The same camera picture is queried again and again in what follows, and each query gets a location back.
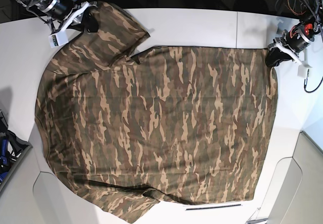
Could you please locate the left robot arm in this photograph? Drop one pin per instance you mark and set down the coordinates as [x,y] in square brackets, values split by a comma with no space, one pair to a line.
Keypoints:
[307,11]

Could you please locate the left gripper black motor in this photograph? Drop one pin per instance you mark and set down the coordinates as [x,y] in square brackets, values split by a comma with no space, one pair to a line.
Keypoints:
[290,45]

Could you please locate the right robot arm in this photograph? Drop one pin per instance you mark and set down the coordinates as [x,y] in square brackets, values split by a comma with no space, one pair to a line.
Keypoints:
[97,36]

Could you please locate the wrist white camera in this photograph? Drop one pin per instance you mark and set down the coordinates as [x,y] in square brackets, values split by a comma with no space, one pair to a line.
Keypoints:
[58,39]
[303,70]

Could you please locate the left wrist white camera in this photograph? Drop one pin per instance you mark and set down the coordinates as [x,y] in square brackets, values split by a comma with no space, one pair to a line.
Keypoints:
[303,70]

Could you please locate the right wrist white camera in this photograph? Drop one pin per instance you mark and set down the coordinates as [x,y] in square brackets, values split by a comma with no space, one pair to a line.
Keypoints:
[58,39]

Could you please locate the camouflage T-shirt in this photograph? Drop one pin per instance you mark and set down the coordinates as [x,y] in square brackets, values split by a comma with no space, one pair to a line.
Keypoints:
[182,124]

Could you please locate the blue and black bin items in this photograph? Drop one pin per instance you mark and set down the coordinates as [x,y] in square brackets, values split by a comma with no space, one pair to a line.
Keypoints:
[13,150]

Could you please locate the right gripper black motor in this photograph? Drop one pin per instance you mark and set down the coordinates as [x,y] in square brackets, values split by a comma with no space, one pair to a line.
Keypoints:
[69,14]

